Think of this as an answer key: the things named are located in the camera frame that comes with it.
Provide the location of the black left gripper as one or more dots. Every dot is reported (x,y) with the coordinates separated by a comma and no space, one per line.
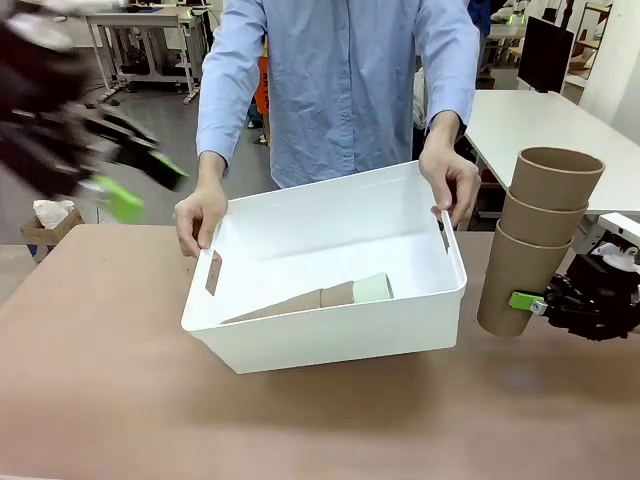
(40,110)

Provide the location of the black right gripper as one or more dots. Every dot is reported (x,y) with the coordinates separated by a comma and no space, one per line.
(600,300)

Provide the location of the brown plastic cup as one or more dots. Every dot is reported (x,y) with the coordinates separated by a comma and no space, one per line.
(555,185)
(515,280)
(285,306)
(337,295)
(540,225)

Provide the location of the light green plastic cup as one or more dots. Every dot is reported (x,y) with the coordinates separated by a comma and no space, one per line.
(372,289)

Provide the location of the white plastic storage basket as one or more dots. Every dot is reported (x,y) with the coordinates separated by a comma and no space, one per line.
(325,335)

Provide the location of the person's right forearm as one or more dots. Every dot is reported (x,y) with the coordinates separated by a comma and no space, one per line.
(212,165)

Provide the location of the person's left forearm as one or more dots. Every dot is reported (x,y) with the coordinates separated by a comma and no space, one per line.
(447,125)

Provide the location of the person's right hand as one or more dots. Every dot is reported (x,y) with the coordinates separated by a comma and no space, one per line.
(200,220)

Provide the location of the person's left hand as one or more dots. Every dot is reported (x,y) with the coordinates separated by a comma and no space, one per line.
(450,175)

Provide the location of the cardboard box with paper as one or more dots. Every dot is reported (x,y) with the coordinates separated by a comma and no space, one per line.
(50,225)

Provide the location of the grey metal workbench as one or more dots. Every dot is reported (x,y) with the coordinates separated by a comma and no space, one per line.
(140,22)

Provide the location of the white side table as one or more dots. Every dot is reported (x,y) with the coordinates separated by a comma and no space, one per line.
(550,120)

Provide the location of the person in blue shirt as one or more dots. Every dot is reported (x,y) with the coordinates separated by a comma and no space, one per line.
(340,90)

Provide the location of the black monitor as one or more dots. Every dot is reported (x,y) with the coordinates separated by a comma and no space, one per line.
(545,50)

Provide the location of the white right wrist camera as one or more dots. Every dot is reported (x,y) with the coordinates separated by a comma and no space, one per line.
(622,225)

